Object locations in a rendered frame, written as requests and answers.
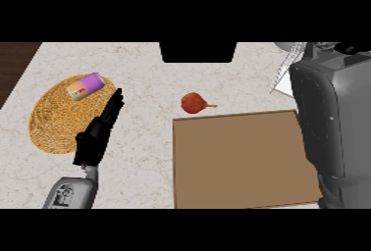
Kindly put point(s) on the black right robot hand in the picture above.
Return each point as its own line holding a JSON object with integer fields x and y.
{"x": 350, "y": 48}

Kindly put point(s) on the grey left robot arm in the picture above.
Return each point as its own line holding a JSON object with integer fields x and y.
{"x": 73, "y": 192}

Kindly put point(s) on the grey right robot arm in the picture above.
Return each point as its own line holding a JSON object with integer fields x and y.
{"x": 338, "y": 130}

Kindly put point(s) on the red squash with stem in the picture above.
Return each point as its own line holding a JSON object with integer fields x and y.
{"x": 193, "y": 103}

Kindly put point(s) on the oval wicker tray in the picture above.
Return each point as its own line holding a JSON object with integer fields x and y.
{"x": 58, "y": 121}

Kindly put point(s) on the black appliance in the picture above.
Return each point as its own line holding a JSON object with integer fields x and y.
{"x": 199, "y": 52}

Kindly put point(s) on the brown wooden cutting board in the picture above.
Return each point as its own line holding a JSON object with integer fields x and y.
{"x": 242, "y": 160}

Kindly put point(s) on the purple and orange can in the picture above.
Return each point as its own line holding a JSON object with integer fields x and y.
{"x": 87, "y": 85}

